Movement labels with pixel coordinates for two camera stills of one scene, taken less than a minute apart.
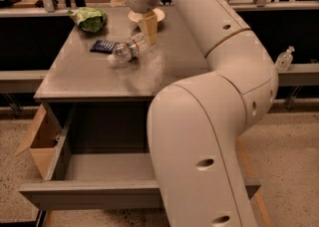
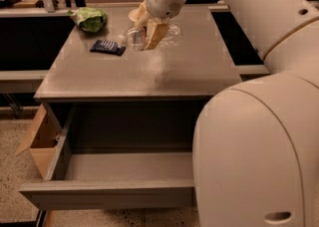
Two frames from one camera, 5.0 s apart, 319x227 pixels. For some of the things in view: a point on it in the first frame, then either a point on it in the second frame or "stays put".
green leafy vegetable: (89, 19) stays put
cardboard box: (41, 140) stays put
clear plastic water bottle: (129, 50) -> (135, 38)
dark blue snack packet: (105, 47) stays put
